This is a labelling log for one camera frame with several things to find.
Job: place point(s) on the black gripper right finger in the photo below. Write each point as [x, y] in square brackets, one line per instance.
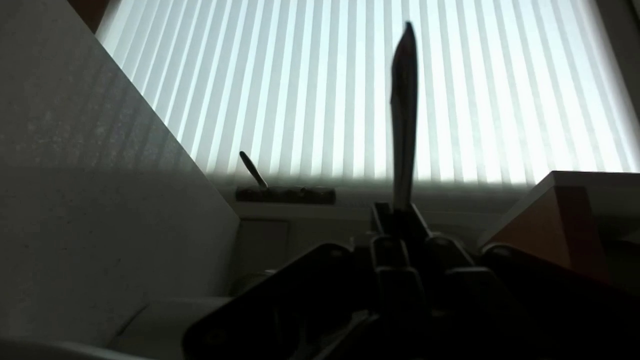
[455, 282]

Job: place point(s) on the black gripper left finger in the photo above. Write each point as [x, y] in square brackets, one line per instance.
[397, 280]

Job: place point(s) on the metal tea strainer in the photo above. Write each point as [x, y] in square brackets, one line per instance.
[404, 106]

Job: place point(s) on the window blind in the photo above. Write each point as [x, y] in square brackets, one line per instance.
[509, 90]

